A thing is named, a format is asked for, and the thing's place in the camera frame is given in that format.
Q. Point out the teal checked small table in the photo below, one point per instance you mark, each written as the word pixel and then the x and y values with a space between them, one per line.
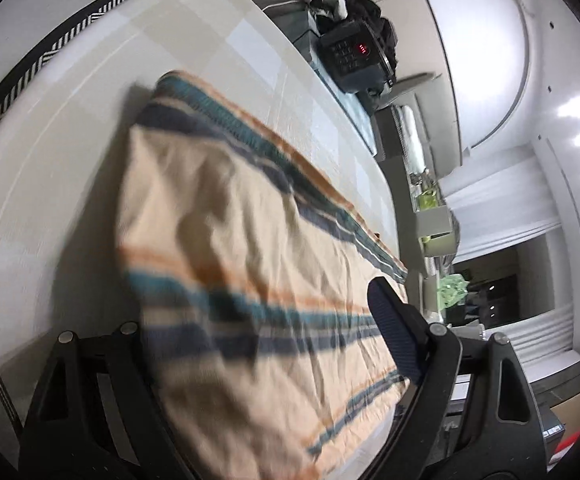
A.
pixel 300 28

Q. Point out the beige striped knit sweater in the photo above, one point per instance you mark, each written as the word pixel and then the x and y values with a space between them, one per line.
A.
pixel 251 273

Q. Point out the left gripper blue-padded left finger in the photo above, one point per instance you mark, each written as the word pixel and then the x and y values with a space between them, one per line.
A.
pixel 94 414

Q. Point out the black clothes pile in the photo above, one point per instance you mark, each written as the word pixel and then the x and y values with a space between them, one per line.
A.
pixel 369 12

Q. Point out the green tissue pack in bowl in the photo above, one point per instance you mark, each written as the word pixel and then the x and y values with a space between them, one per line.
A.
pixel 451 290

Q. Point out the beige checked bed cover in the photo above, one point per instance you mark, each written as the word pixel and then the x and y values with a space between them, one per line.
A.
pixel 64 148

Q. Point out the grey side shelf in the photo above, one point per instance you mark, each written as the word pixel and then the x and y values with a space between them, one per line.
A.
pixel 413 188

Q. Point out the white window curtain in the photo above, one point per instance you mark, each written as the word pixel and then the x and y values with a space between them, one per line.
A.
pixel 504 202

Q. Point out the white box on shelf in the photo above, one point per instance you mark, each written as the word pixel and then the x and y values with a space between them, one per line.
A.
pixel 436 231

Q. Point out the left gripper black-padded right finger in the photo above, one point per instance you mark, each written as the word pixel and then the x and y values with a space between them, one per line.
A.
pixel 500 433

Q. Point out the black electric cooker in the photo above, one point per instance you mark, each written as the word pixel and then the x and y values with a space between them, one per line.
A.
pixel 354 58

